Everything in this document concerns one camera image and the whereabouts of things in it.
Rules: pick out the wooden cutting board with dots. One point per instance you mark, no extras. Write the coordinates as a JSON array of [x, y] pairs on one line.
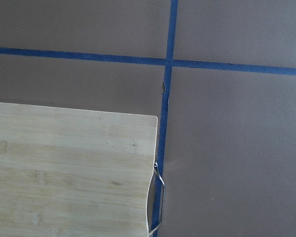
[[75, 173]]

